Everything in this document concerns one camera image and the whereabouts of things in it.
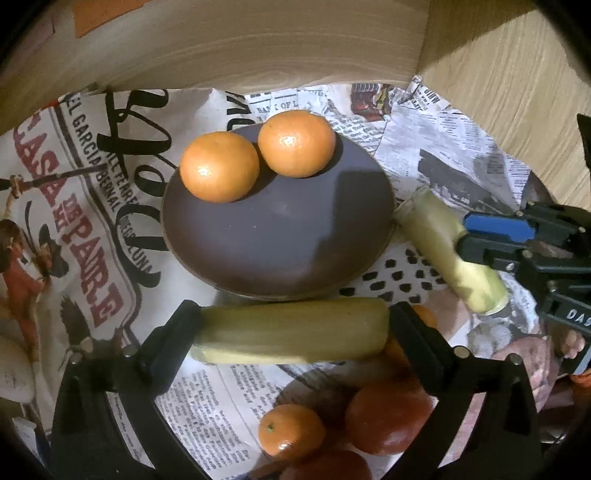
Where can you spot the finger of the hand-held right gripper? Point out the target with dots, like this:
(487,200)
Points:
(498,226)
(485,254)

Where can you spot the person's right hand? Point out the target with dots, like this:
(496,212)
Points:
(571,347)

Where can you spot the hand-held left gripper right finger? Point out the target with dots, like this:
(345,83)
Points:
(411,333)

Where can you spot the printed sheet with red lettering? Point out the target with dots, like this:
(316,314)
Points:
(92,207)

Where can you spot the orange mandarin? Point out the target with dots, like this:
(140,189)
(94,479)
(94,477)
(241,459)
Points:
(427,318)
(219,167)
(291,431)
(296,143)

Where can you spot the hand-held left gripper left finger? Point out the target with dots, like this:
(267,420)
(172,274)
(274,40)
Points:
(183,328)

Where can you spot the newspaper print paper cover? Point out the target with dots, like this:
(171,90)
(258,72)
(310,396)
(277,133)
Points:
(415,138)

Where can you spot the pale green sugarcane piece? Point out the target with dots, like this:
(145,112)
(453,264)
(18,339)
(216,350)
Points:
(438,240)
(295,330)

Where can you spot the dark round plate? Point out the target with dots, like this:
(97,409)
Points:
(286,230)

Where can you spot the red tomato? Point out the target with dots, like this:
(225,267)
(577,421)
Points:
(328,467)
(390,417)

